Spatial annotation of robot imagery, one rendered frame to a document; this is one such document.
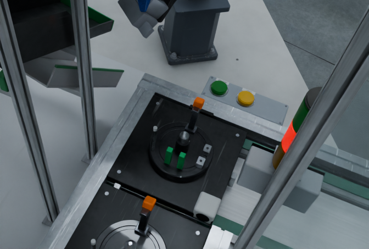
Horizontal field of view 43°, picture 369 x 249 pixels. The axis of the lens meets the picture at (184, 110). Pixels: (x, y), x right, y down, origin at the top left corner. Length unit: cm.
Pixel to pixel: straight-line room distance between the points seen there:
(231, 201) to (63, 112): 48
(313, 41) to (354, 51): 234
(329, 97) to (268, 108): 64
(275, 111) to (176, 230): 40
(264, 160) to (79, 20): 37
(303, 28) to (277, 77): 152
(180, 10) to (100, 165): 43
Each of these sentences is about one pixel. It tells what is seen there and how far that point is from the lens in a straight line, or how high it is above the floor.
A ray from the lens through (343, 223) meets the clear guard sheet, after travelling 76.
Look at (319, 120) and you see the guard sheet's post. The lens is 56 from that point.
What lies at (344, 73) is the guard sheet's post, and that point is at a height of 152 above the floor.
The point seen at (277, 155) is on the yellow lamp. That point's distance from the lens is 69.
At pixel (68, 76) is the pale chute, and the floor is 117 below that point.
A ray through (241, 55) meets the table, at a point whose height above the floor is 86.
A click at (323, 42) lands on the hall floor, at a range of 284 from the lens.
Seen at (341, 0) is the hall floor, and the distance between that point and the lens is 317.
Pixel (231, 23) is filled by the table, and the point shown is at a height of 86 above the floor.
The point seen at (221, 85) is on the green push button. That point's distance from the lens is 116.
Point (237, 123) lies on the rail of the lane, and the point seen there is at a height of 96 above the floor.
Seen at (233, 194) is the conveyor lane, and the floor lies 92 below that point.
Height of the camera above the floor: 185
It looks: 54 degrees down
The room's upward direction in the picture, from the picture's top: 11 degrees clockwise
